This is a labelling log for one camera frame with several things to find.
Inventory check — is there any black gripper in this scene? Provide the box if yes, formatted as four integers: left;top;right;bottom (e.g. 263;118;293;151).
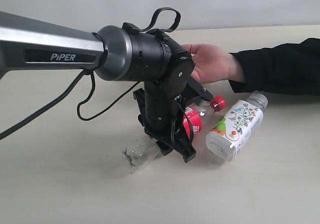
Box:
133;57;213;163

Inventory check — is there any clear red label cola bottle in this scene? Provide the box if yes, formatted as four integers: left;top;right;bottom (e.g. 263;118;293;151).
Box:
121;96;227;173

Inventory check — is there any floral label clear bottle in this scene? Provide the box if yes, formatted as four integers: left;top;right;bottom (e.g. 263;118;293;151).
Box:
205;93;269;161

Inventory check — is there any black sleeved forearm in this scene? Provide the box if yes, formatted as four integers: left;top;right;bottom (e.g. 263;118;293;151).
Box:
229;38;320;96

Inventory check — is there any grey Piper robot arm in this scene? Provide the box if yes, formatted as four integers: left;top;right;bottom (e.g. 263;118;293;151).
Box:
0;9;213;162

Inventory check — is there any person's bare hand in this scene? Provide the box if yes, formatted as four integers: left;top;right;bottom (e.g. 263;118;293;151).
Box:
183;43;246;84

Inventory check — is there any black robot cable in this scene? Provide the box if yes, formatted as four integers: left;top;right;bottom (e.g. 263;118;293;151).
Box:
0;6;196;145

